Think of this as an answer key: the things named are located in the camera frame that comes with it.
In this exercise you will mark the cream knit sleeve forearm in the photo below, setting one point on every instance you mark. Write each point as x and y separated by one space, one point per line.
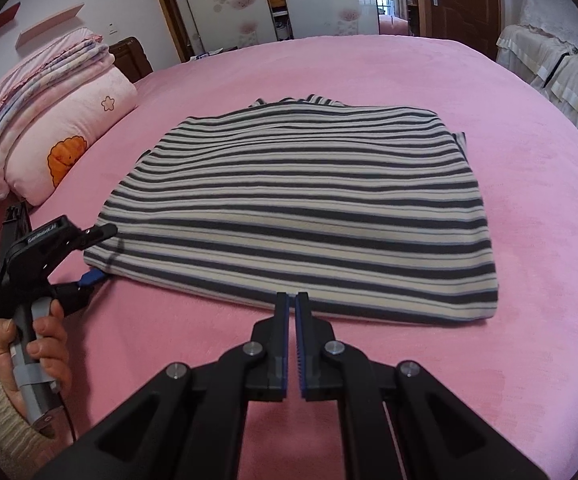
4 435

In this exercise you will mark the person's left hand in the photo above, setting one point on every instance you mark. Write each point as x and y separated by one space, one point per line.
54 350

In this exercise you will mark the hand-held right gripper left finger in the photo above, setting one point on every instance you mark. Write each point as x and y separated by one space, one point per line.
283 340

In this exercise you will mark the brown wooden door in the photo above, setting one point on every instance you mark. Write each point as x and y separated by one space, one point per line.
469 0

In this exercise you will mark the dark wooden headboard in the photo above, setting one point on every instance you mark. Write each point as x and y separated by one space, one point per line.
131 57

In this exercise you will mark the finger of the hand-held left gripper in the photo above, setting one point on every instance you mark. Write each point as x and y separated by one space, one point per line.
91 278
99 234

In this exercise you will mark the sofa with white lace cover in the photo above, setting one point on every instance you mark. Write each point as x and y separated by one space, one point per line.
559 70

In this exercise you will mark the pink bed blanket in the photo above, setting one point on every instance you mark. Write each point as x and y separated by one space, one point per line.
519 285

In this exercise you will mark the white wall switch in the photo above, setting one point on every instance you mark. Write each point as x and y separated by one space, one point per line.
114 29

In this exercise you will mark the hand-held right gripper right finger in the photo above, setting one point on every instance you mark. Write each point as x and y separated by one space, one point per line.
301 345

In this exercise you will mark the white wall shelf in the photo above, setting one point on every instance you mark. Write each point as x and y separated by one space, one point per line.
49 27

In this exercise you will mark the floral sliding door wardrobe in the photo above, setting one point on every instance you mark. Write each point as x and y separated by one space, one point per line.
229 0

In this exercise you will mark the folded pink floral quilt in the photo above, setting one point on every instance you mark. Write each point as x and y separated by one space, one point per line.
44 70

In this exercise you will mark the grey white striped shirt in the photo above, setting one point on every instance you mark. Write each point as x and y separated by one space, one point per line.
294 210

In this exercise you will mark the pink pillow with orange flower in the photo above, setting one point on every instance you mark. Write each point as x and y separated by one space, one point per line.
69 125

